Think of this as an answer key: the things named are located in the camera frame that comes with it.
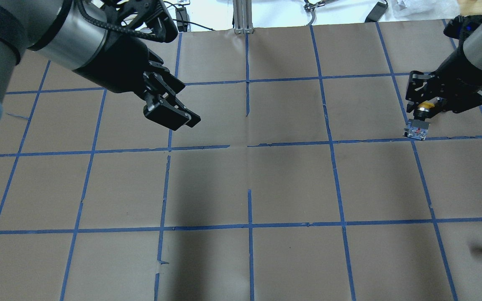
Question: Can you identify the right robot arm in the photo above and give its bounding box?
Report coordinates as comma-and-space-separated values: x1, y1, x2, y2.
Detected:
405, 15, 482, 120

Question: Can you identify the aluminium frame post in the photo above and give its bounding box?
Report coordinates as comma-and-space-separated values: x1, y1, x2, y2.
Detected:
233, 0, 254, 34

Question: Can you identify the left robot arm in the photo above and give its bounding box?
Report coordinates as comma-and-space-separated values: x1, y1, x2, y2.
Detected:
0, 0, 201, 131

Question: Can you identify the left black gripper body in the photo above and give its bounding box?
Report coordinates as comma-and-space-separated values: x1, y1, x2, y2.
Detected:
73, 33, 166, 97

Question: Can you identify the black power adapter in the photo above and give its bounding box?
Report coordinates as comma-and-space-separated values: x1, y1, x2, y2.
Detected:
364, 0, 389, 23

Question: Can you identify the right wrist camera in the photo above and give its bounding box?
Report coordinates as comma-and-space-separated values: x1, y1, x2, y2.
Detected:
443, 15, 482, 42

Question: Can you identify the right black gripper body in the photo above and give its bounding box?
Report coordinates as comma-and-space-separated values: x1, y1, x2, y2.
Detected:
430, 50, 482, 93

